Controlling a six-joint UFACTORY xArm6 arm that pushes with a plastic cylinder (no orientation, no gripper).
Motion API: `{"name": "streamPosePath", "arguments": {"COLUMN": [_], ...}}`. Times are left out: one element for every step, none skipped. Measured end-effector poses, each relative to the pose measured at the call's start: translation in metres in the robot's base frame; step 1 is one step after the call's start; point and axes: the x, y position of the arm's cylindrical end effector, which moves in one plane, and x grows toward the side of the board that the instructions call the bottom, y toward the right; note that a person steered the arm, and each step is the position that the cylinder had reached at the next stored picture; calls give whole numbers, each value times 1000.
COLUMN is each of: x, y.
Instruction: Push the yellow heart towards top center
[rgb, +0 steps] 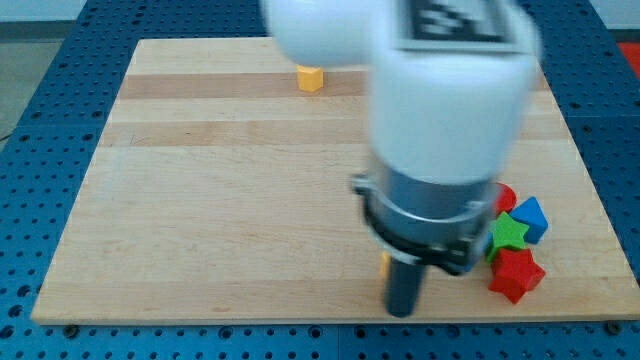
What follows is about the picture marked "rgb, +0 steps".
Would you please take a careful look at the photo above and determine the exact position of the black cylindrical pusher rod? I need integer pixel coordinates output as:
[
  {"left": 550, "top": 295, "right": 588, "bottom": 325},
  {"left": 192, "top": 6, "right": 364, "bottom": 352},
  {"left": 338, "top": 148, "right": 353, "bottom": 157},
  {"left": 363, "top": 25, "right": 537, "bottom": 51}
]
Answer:
[{"left": 384, "top": 257, "right": 426, "bottom": 318}]

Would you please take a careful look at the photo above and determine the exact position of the yellow heart block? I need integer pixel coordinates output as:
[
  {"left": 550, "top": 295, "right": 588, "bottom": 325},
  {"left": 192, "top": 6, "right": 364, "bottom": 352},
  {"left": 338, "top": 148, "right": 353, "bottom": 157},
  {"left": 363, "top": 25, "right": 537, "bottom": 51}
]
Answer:
[{"left": 380, "top": 251, "right": 392, "bottom": 279}]

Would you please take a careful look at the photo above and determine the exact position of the blue pentagon block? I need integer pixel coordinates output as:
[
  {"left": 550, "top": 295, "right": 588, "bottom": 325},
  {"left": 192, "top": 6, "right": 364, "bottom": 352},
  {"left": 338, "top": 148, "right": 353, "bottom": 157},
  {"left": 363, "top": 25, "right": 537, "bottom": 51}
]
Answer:
[{"left": 510, "top": 197, "right": 549, "bottom": 244}]

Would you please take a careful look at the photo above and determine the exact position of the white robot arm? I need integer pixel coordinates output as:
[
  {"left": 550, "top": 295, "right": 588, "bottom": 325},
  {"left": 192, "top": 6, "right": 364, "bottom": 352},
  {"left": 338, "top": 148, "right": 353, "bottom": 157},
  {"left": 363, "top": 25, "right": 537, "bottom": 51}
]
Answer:
[{"left": 260, "top": 0, "right": 542, "bottom": 317}]

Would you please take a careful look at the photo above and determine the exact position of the yellow hexagon block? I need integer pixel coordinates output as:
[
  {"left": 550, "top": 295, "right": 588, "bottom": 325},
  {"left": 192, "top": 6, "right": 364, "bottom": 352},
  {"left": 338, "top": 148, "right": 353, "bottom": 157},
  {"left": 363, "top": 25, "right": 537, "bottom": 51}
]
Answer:
[{"left": 296, "top": 65, "right": 324, "bottom": 92}]

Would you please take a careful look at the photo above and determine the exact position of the red star block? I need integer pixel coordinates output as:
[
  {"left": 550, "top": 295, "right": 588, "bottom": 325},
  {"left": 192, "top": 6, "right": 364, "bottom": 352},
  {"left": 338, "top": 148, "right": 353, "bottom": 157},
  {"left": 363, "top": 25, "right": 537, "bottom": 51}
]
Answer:
[{"left": 488, "top": 249, "right": 546, "bottom": 304}]

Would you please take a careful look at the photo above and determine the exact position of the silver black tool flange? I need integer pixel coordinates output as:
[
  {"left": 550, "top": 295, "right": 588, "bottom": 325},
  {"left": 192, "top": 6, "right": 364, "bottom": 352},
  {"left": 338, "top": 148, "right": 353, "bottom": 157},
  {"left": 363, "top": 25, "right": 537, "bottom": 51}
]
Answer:
[{"left": 351, "top": 157, "right": 498, "bottom": 276}]

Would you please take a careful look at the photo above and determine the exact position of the green star block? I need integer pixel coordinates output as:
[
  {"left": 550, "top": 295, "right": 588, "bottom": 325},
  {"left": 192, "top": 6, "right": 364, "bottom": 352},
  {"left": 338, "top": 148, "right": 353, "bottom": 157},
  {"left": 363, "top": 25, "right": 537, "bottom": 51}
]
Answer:
[{"left": 485, "top": 212, "right": 529, "bottom": 263}]

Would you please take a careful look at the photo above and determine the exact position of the red round block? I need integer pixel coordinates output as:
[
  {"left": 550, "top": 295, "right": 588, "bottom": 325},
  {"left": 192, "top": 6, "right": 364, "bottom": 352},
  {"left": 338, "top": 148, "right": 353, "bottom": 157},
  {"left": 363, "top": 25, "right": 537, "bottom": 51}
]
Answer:
[{"left": 494, "top": 182, "right": 517, "bottom": 216}]

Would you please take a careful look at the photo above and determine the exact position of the wooden board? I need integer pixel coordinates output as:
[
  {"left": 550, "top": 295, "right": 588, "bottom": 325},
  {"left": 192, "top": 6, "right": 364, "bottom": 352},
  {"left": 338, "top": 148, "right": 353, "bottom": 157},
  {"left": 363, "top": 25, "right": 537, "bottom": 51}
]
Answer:
[{"left": 31, "top": 38, "right": 639, "bottom": 326}]

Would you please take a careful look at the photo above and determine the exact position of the black white fiducial tag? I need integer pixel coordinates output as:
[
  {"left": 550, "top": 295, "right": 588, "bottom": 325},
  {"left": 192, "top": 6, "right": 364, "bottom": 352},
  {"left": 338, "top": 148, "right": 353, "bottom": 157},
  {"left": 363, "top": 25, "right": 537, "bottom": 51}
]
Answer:
[{"left": 394, "top": 0, "right": 516, "bottom": 53}]

